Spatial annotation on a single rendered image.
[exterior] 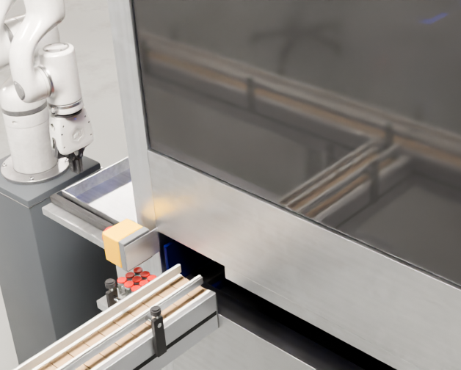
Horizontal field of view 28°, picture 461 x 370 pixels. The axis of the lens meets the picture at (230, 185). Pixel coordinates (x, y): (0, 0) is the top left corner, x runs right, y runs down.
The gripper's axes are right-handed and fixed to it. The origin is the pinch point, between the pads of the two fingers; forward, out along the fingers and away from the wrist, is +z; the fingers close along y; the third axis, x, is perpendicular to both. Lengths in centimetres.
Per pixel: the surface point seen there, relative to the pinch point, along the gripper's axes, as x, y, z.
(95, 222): -16.0, -8.0, 6.5
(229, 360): -64, -13, 20
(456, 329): -116, -13, -17
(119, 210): -14.9, 0.3, 7.9
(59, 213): -3.8, -9.6, 8.1
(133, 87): -43, -12, -38
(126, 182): -6.2, 10.3, 7.9
